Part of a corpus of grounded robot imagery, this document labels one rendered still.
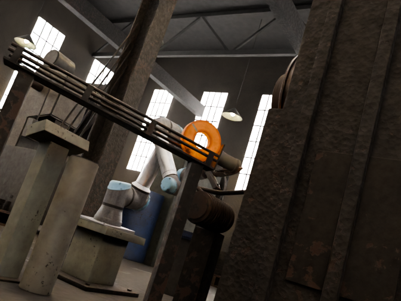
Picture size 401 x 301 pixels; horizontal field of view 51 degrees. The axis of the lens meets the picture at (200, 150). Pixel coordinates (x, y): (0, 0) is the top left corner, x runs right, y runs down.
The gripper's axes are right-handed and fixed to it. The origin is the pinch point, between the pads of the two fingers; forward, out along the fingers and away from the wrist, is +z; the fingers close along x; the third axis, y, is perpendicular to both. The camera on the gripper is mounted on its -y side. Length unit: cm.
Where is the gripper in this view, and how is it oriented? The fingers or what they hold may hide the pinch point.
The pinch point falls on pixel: (240, 169)
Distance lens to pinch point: 206.6
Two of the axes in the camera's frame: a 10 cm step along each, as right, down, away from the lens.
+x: 5.0, 3.6, 7.9
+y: 0.3, -9.2, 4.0
